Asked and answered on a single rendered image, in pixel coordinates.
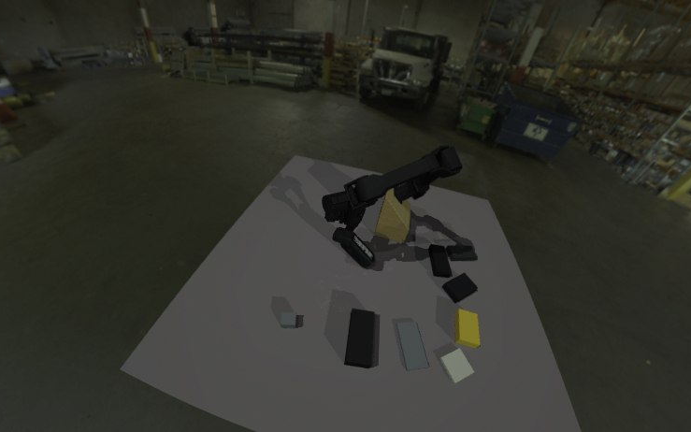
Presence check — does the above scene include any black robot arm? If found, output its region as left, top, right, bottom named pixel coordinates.
left=322, top=145, right=463, bottom=223

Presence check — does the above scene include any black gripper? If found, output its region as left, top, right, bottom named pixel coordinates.
left=332, top=208, right=366, bottom=248

